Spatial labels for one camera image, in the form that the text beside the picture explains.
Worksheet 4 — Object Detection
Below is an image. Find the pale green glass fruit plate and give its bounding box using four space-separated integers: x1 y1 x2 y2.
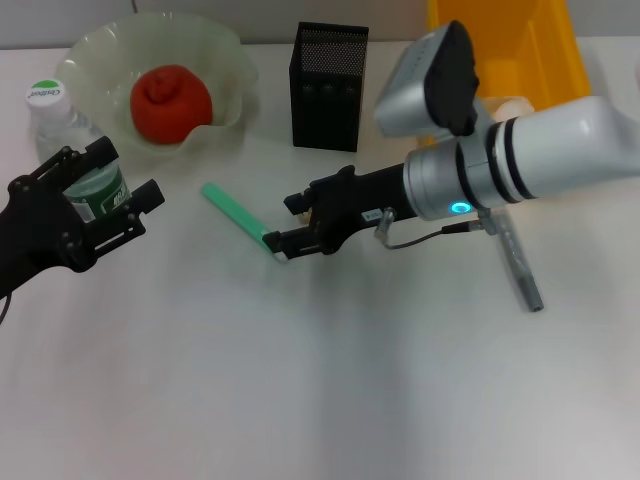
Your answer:
53 12 260 160

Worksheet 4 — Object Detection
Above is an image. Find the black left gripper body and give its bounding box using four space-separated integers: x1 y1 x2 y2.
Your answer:
0 172 97 301

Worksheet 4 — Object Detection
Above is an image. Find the right gripper cable with plug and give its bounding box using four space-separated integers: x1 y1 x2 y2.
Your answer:
372 204 495 252

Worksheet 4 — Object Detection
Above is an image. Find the black mesh pen holder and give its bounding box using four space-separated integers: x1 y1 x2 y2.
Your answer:
288 20 371 153

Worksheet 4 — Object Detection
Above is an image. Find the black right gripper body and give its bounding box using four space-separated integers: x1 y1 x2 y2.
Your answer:
308 163 417 257

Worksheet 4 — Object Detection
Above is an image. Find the clear green-label water bottle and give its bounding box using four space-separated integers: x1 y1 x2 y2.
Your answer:
24 77 135 225

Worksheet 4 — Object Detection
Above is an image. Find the grey marker pen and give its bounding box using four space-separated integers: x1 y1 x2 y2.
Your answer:
486 208 546 315

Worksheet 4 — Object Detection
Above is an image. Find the yellow plastic bin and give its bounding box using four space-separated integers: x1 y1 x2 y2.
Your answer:
426 0 592 115

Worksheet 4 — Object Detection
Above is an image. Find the white paper ball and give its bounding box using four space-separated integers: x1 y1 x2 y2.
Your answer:
481 94 535 117

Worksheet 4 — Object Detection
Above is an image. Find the green pen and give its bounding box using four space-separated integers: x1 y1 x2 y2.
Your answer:
200 181 291 266

